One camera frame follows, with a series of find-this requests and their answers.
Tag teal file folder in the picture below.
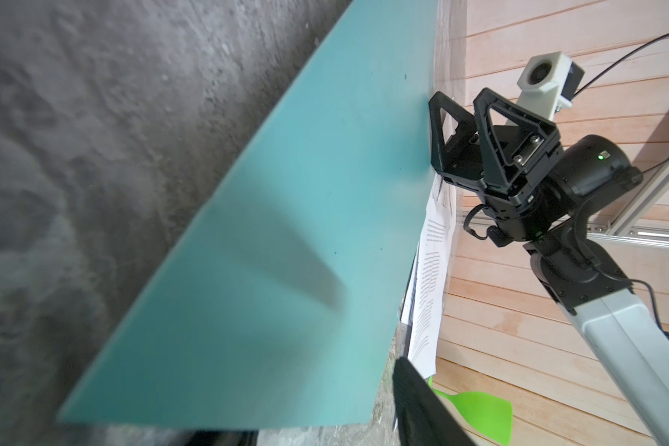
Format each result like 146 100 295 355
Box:
59 1 438 430

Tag green plastic goblet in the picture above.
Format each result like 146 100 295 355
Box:
427 376 513 446

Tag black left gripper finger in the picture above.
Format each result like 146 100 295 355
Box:
392 357 475 446

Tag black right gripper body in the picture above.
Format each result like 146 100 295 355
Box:
442 120 566 243

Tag paper with XDOF heading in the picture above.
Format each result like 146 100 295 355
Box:
427 174 455 221

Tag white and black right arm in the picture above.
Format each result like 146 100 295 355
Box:
429 89 669 445

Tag paper with English text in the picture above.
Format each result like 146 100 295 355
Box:
407 191 456 379

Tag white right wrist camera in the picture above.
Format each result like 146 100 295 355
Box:
517 52 585 121

